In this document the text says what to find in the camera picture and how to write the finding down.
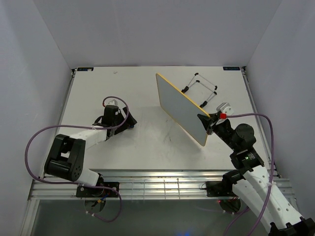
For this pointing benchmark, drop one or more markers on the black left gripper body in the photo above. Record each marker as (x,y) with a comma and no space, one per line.
(120,120)

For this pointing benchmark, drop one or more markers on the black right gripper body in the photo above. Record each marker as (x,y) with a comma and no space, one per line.
(222,129)

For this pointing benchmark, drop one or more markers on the yellow framed whiteboard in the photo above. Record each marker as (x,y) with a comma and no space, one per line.
(182,109)

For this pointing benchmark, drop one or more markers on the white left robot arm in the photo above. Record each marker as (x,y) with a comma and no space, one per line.
(67,153)

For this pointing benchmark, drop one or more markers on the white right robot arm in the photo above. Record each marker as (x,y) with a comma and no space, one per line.
(252,182)

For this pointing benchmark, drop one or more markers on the black XDOF label left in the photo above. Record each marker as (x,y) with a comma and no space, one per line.
(85,69)

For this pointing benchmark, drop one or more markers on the black xdof label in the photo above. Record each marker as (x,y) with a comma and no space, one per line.
(231,68)
(85,69)

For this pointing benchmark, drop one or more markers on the black XDOF label right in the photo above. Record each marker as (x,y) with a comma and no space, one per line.
(231,68)

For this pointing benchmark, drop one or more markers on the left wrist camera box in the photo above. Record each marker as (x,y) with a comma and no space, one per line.
(112,102)

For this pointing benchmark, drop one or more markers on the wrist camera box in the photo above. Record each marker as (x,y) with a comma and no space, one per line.
(225,110)
(112,102)

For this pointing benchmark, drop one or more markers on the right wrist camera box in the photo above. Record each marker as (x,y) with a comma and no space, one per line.
(225,110)

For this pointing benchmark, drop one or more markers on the aluminium table frame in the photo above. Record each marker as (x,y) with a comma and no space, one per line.
(157,159)

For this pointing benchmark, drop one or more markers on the black wire easel stand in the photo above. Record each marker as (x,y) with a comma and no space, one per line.
(201,87)

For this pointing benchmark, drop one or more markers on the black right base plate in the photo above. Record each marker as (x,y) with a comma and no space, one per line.
(219,189)

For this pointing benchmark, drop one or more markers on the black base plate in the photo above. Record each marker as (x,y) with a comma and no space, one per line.
(89,192)
(219,189)

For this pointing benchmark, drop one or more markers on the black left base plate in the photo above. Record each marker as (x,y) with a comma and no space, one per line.
(89,192)

